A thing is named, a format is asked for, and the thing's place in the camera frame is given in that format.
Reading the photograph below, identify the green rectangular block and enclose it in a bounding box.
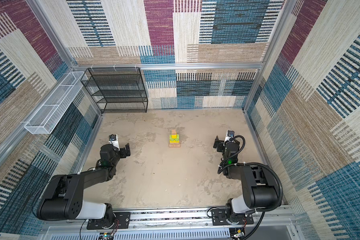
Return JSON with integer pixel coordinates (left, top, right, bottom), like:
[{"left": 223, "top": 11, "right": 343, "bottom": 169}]
[{"left": 170, "top": 136, "right": 180, "bottom": 143}]

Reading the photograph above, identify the natural wood block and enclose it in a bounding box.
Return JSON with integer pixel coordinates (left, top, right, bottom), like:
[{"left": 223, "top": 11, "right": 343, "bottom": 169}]
[{"left": 169, "top": 143, "right": 181, "bottom": 148}]

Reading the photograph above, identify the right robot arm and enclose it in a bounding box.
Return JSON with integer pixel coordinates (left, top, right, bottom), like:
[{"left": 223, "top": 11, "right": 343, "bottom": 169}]
[{"left": 213, "top": 130, "right": 283, "bottom": 224}]

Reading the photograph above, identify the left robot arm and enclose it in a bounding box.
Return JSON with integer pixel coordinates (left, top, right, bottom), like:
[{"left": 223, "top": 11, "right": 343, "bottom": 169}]
[{"left": 36, "top": 144, "right": 131, "bottom": 228}]

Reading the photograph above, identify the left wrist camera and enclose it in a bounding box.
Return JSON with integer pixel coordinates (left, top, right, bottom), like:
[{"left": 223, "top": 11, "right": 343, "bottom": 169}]
[{"left": 109, "top": 134, "right": 120, "bottom": 150}]

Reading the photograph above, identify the black wire shelf rack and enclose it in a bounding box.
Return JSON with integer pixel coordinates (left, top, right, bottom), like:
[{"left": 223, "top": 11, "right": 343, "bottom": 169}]
[{"left": 81, "top": 67, "right": 149, "bottom": 114}]

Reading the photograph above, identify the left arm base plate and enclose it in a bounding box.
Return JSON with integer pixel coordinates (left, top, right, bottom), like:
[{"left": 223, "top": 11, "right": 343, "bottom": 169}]
[{"left": 86, "top": 212, "right": 131, "bottom": 231}]

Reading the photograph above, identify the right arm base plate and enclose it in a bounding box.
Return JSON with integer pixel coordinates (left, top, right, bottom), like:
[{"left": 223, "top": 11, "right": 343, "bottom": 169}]
[{"left": 207, "top": 207, "right": 254, "bottom": 226}]

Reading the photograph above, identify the white wire mesh basket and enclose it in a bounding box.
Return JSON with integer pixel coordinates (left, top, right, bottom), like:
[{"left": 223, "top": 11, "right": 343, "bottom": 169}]
[{"left": 25, "top": 72, "right": 84, "bottom": 135}]

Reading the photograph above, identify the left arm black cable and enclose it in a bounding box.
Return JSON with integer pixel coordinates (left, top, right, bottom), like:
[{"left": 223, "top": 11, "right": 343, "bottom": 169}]
[{"left": 31, "top": 176, "right": 88, "bottom": 238}]

